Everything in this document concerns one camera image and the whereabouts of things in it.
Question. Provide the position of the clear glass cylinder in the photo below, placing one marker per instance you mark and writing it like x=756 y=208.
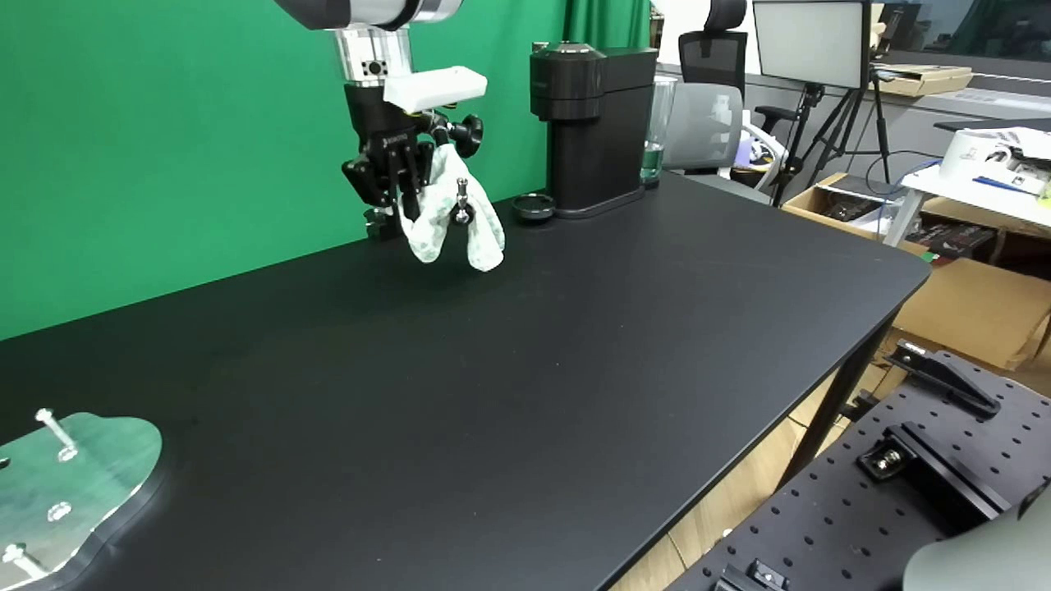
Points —
x=655 y=164

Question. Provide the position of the green backdrop curtain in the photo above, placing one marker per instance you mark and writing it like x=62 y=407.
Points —
x=166 y=164

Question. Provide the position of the small black mounting block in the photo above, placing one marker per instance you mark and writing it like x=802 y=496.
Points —
x=766 y=571

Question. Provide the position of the black office chair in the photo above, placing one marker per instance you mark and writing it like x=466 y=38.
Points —
x=713 y=49

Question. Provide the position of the open cardboard box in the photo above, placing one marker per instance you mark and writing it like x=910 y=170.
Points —
x=817 y=202

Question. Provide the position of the black coffee machine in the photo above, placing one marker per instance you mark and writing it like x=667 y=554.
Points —
x=593 y=133

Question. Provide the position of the black tripod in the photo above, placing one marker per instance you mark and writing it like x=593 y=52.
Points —
x=813 y=99

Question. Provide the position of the white cloth with green print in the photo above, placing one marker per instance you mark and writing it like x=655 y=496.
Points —
x=480 y=239

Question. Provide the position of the clear acrylic plate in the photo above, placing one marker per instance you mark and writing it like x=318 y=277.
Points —
x=100 y=459

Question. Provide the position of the large closed cardboard box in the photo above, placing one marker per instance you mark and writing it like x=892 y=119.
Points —
x=974 y=314

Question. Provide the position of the white standoff screw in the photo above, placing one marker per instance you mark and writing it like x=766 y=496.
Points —
x=57 y=434
x=62 y=511
x=22 y=558

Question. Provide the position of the flat cardboard box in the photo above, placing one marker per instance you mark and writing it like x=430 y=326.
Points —
x=925 y=80

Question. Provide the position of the small black round lid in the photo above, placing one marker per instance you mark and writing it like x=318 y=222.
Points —
x=538 y=208

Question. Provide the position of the white wrist camera block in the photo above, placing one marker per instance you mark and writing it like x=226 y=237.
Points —
x=445 y=87

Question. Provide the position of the light grey display panel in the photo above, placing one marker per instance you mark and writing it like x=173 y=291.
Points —
x=811 y=39

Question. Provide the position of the grey rounded plastic cover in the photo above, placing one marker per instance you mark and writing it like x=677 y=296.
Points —
x=986 y=558

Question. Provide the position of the black table leg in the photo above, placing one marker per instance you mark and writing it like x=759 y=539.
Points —
x=825 y=422

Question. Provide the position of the black perforated breadboard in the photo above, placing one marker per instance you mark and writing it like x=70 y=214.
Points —
x=831 y=526

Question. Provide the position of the black metal bracket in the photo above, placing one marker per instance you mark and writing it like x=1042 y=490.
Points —
x=940 y=377

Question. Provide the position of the white desk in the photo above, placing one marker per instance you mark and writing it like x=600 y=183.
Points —
x=963 y=183

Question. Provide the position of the grey mesh office chair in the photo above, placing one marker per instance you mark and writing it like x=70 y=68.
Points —
x=701 y=119

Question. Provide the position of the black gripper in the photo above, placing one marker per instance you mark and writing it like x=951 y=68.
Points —
x=381 y=127

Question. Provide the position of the black clamp with metal bolts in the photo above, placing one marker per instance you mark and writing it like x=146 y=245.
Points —
x=932 y=471

